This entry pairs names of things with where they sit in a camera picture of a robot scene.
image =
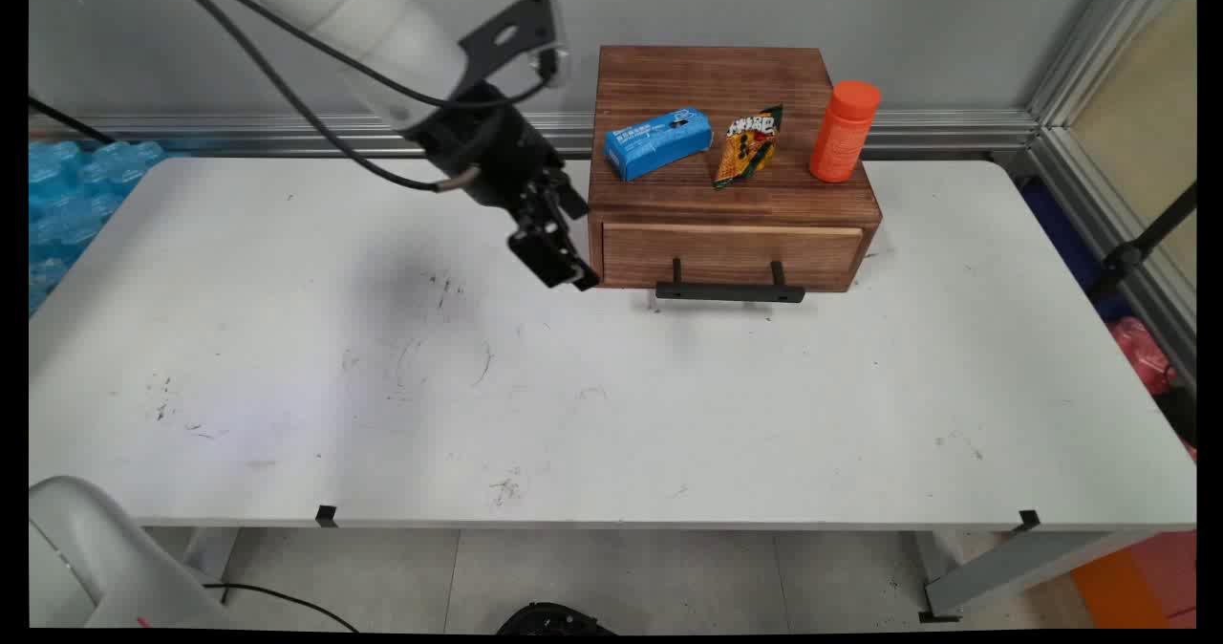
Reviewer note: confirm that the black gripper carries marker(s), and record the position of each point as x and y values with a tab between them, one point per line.
492	147

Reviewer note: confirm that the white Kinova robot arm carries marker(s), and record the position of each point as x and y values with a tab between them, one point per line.
363	23

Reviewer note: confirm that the white rounded robot base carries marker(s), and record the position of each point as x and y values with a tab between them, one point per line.
105	558

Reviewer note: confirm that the blue cardboard box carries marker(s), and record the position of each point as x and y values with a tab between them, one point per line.
657	142

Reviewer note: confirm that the brown wooden drawer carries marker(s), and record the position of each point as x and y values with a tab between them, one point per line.
726	254

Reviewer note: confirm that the yellow green snack packet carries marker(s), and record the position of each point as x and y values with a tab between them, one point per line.
747	147

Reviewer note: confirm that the brown wooden drawer cabinet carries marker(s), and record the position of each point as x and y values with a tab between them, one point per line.
707	80

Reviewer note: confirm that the orange plastic bottle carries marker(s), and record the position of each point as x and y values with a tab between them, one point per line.
844	133

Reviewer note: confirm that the black tape marker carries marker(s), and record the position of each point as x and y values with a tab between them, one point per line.
326	516
1027	521

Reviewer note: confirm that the black round floor object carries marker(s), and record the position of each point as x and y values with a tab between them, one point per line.
554	619

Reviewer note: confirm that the grey straight table leg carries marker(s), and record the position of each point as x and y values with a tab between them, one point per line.
210	550

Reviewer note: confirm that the blue water bottle pack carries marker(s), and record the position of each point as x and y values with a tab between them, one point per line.
72	204

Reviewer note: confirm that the dark blue crate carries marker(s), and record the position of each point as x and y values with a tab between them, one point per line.
1062	241

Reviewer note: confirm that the grey slanted table leg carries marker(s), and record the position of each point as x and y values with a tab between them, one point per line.
1003	568

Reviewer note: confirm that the black tripod stand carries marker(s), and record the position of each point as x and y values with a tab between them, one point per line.
1127	254

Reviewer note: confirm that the pink plastic bag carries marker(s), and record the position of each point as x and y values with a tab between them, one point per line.
1142	353

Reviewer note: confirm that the orange box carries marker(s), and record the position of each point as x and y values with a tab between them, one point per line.
1127	582

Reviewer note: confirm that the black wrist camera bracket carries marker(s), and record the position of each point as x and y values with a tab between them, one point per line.
506	32

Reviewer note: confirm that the long aluminium wall rail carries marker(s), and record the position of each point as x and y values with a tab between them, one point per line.
191	130

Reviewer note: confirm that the short aluminium side rail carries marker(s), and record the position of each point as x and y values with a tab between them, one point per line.
1066	182

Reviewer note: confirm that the aluminium frame post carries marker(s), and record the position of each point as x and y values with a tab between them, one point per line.
1099	42

